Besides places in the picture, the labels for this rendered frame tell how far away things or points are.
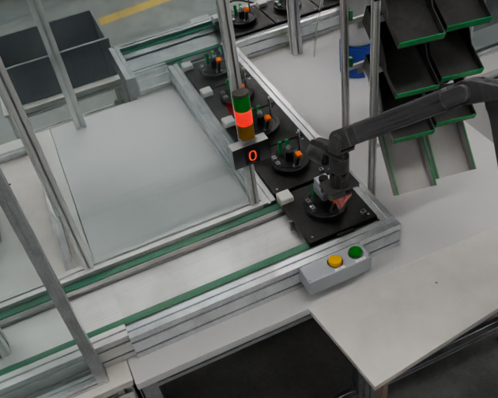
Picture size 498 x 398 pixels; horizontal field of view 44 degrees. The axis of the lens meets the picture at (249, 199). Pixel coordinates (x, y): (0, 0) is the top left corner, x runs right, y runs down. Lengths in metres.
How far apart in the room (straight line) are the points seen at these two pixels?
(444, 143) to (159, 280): 1.02
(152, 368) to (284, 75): 1.54
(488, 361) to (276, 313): 1.24
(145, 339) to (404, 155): 0.99
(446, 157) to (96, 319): 1.22
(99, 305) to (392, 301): 0.89
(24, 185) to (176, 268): 0.87
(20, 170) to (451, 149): 1.67
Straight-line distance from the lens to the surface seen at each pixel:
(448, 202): 2.20
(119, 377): 1.86
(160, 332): 1.82
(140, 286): 1.96
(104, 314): 1.93
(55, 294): 1.55
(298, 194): 2.06
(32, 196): 2.53
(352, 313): 1.87
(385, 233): 1.96
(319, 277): 1.82
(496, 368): 2.85
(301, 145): 2.25
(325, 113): 2.59
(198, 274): 1.94
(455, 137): 2.13
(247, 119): 1.78
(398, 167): 2.03
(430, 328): 1.85
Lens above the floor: 2.37
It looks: 43 degrees down
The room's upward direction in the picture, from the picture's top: 9 degrees counter-clockwise
